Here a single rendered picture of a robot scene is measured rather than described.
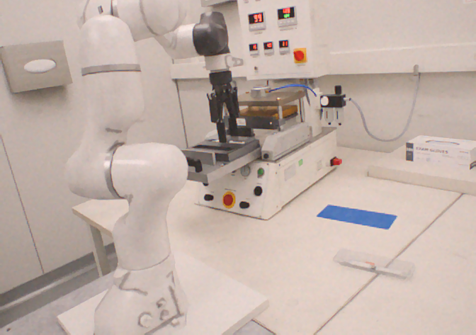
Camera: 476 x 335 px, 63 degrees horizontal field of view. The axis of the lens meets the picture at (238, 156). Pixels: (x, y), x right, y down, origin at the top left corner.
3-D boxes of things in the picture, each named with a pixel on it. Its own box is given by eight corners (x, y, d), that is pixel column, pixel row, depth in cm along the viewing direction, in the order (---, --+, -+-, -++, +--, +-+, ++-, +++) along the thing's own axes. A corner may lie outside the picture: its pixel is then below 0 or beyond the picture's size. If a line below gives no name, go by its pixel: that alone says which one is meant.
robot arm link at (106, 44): (118, 70, 68) (103, -38, 65) (44, 80, 74) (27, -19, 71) (171, 71, 86) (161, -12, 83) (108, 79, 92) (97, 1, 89)
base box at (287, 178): (271, 160, 187) (268, 125, 183) (346, 168, 164) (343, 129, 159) (194, 204, 149) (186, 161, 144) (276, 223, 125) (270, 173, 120)
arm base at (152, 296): (120, 376, 71) (103, 312, 67) (74, 334, 84) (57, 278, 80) (208, 307, 86) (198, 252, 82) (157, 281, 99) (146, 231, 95)
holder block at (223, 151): (216, 142, 145) (215, 136, 144) (260, 146, 133) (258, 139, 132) (184, 156, 133) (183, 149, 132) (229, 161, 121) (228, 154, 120)
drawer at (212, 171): (218, 151, 148) (215, 131, 146) (266, 156, 134) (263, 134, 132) (159, 177, 127) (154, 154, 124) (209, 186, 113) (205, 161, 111)
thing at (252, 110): (255, 114, 163) (253, 91, 160) (302, 115, 149) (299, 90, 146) (229, 124, 150) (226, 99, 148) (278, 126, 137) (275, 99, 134)
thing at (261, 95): (258, 110, 170) (255, 80, 166) (324, 111, 150) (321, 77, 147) (222, 124, 152) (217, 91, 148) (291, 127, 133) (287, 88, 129)
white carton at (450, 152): (420, 151, 159) (420, 134, 157) (482, 160, 142) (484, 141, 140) (405, 160, 152) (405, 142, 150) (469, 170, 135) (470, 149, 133)
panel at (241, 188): (197, 203, 147) (205, 155, 148) (262, 218, 128) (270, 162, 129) (193, 203, 146) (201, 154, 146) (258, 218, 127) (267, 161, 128)
